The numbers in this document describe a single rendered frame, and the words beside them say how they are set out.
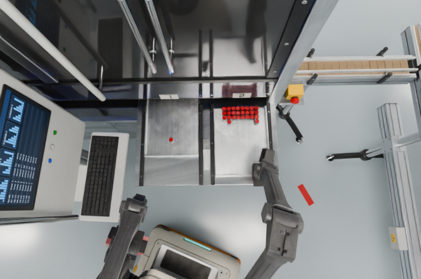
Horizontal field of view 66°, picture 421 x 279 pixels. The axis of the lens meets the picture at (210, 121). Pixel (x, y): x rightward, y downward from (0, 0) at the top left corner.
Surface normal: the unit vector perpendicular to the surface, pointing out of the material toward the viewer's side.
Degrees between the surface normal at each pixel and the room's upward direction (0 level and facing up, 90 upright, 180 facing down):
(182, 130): 0
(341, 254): 0
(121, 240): 41
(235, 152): 0
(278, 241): 17
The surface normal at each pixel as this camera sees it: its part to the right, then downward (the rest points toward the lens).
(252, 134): -0.02, -0.25
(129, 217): 0.27, -0.76
